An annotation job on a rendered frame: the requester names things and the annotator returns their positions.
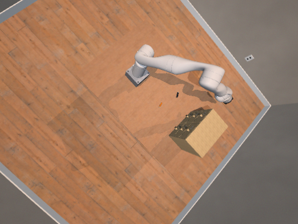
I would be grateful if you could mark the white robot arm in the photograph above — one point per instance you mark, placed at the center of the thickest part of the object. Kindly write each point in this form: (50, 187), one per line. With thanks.
(209, 80)

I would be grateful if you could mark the small wooden chest of drawers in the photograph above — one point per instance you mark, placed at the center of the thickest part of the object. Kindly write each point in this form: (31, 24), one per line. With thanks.
(204, 136)

